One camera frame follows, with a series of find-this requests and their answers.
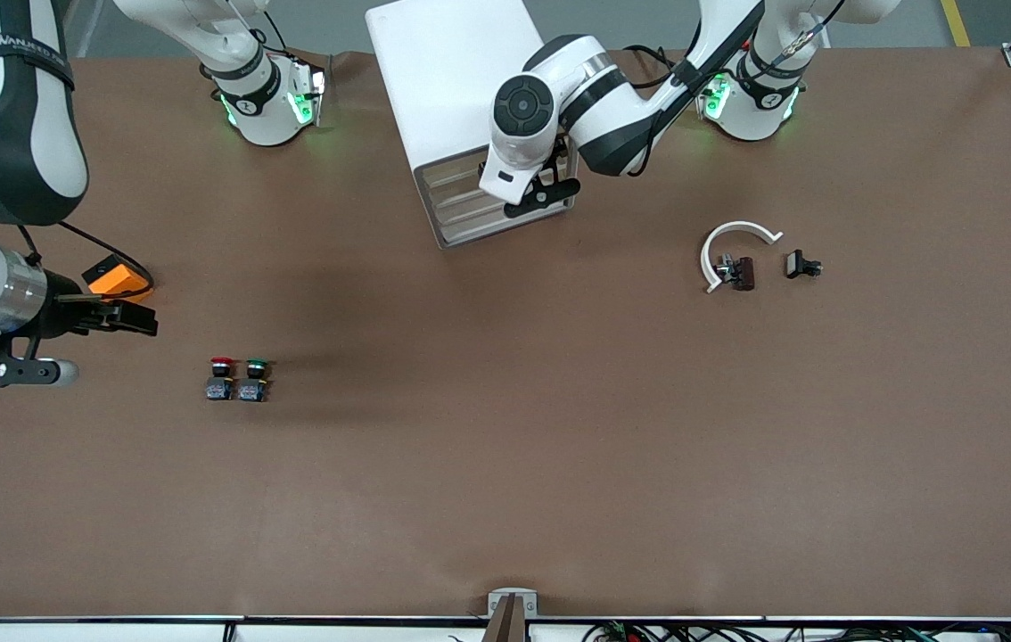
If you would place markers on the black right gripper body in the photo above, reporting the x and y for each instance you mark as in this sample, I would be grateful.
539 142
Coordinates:
62 312

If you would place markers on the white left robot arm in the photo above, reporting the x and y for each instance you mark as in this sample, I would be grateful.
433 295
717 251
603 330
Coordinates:
612 116

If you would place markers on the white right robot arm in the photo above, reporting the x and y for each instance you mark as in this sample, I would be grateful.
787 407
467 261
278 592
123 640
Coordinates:
15 134

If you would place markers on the white drawer cabinet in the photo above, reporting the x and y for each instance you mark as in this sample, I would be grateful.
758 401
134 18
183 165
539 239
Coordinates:
439 71

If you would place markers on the orange and black box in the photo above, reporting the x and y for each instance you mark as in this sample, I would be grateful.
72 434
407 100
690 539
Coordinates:
118 278

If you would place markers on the dark brown terminal block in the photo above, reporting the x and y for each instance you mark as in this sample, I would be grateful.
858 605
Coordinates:
743 273

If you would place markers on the small black clip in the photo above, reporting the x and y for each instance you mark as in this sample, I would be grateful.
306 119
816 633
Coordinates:
798 264

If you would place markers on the table cover sheet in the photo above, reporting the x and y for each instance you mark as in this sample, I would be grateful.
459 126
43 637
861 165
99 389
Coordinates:
505 464

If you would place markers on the red push button switch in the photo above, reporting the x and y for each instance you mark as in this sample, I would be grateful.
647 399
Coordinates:
220 387

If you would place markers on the green push button switch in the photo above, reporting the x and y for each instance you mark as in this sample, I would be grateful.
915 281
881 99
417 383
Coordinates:
253 388

